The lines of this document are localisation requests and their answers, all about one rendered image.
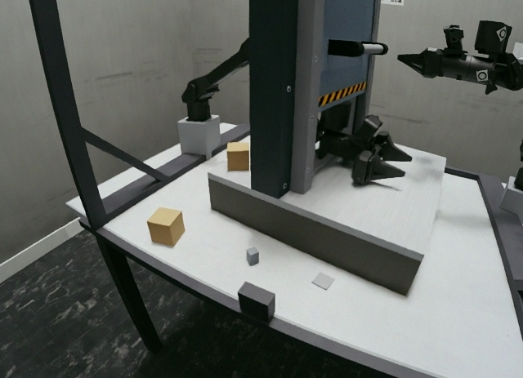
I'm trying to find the tan cardboard box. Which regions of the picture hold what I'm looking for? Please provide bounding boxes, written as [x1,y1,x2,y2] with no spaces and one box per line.
[146,207,186,247]

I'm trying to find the brown cardboard box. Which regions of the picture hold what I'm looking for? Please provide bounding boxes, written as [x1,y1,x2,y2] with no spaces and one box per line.
[226,143,249,171]

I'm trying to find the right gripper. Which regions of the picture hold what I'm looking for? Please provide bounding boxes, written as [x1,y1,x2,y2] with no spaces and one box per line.
[397,47,472,81]

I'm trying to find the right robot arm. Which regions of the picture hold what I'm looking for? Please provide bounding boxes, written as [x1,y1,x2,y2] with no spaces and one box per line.
[444,20,523,191]

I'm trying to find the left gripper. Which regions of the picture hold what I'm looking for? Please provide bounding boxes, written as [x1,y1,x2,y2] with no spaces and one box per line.
[339,131,413,185]

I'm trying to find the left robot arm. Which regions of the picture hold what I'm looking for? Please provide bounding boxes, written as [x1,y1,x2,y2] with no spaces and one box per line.
[181,37,382,159]

